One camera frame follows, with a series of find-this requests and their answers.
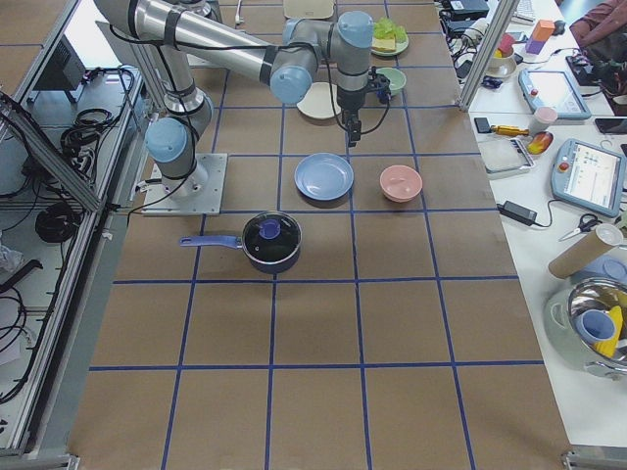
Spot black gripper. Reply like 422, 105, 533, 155
337, 87, 365, 148

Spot blue plate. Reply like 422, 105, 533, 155
294, 153, 354, 201

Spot cream plate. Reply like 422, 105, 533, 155
297, 82, 340, 120

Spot green bowl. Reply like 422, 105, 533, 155
377, 68, 407, 97

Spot pink bowl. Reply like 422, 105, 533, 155
379, 164, 423, 203

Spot bread slice on plate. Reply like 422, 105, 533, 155
371, 37, 396, 53

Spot green plate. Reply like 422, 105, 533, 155
371, 23, 409, 55

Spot green lettuce leaf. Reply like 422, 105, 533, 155
373, 18, 408, 43

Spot cream toaster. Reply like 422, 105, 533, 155
283, 0, 336, 20

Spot blue saucepan with lid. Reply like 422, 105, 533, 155
178, 211, 303, 274

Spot cream bowl with toys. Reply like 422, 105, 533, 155
485, 45, 517, 78

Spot black power adapter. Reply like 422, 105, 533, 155
497, 201, 537, 226

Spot pink cup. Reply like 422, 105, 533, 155
528, 106, 558, 136

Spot teach pendant far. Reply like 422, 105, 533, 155
517, 69, 592, 120

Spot teach pendant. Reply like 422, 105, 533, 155
517, 69, 592, 120
551, 139, 626, 217

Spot teach pendant near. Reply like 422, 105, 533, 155
551, 139, 626, 217

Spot scissors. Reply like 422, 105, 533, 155
558, 212, 602, 242

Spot cardboard tube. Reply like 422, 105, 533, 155
548, 223, 624, 279

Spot steel mixing bowl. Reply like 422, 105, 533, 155
567, 278, 626, 380

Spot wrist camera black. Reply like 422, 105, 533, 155
366, 67, 392, 105

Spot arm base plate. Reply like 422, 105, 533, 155
141, 153, 228, 216

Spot aluminium frame post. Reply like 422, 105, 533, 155
458, 0, 518, 112

